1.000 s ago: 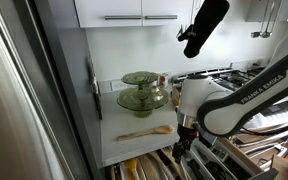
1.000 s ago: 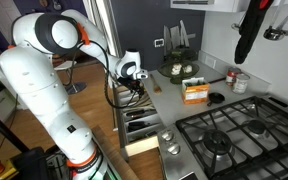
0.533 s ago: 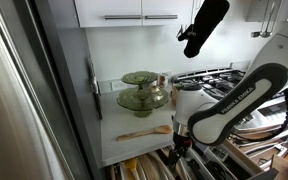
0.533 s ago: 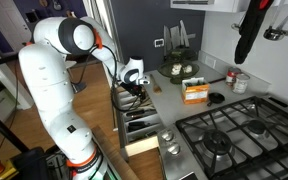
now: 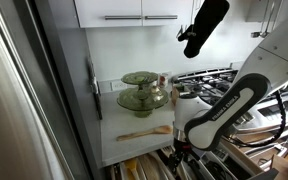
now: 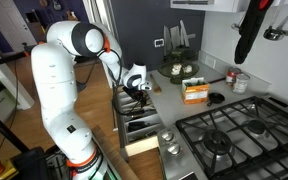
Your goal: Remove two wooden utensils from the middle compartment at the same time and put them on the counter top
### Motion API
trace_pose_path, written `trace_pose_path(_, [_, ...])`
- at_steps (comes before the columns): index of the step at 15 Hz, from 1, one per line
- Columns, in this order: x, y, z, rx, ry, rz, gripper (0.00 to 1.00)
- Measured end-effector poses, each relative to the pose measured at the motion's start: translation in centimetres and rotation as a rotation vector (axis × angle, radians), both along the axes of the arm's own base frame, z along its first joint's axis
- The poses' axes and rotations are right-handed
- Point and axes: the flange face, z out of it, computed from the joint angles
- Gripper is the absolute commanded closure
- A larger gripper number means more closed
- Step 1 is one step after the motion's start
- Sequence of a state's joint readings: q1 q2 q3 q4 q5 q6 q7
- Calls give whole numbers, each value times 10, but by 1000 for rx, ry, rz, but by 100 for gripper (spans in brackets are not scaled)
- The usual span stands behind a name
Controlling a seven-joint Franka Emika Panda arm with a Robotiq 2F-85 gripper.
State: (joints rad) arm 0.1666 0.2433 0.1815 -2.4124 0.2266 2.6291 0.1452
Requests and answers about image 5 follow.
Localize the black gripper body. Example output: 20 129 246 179
173 140 198 160

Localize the wooden spoon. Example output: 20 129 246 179
116 124 174 142

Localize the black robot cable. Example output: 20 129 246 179
222 90 288 149

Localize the white plastic utensil tray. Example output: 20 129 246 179
108 143 252 180

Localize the hanging steel ladle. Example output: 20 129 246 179
259 0 279 38

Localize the yellow spatula white handle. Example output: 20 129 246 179
123 158 142 180

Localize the white wall outlet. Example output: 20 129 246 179
109 79 128 92

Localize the thick black utensil handle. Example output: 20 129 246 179
187 156 207 180

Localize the wooden slotted spatula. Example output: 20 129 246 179
159 145 175 161

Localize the steel cabinet handle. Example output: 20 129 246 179
104 14 143 21
144 14 179 20

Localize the white mug red print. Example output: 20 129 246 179
158 72 172 89

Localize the stainless steel refrigerator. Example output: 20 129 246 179
0 0 102 180

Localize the stainless gas stove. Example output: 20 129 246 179
170 68 288 134

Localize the white cabinet door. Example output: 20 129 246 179
73 0 143 29
142 0 196 28

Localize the wooden drawer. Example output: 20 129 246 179
108 138 288 180

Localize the white kitchen scale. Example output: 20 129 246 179
211 147 231 163

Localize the black oven mitt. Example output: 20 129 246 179
177 0 231 59

